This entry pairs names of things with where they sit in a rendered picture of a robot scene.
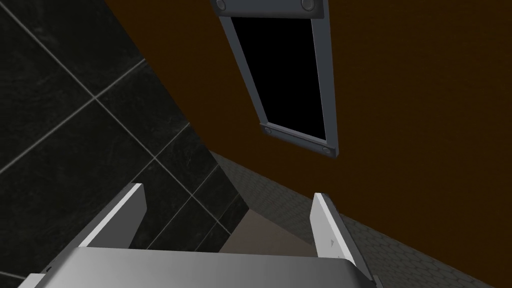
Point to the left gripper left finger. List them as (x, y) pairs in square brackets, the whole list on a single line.
[(120, 222)]

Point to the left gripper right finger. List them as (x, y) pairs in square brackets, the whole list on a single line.
[(326, 232)]

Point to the grey framed black window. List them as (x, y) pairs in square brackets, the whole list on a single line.
[(284, 72)]

